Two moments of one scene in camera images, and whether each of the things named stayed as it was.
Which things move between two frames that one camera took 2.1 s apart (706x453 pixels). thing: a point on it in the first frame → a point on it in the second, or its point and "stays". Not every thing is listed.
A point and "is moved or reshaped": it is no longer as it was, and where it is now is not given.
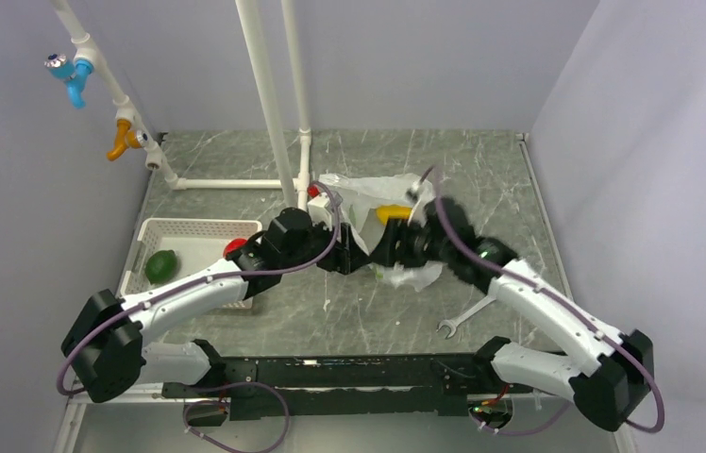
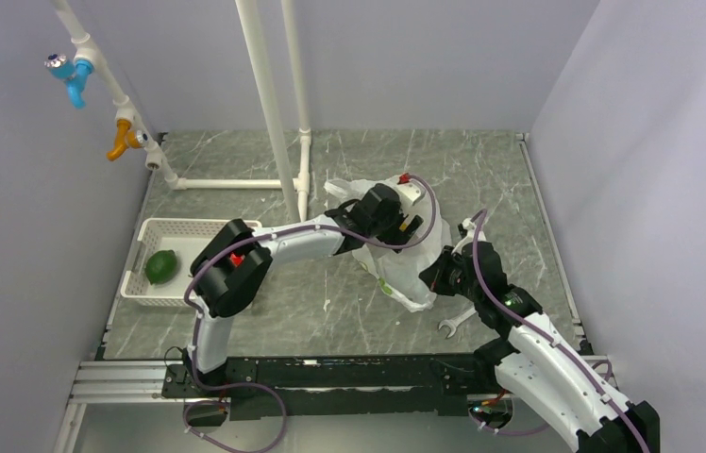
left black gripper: x=345 y=256 → x=395 y=236
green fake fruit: x=161 y=266 stays
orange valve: x=125 y=139 stays
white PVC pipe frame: x=290 y=189 stays
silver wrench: x=453 y=323 stays
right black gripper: x=387 y=253 → x=434 y=276
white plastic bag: x=358 y=198 is moved or reshaped
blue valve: x=75 y=75 stays
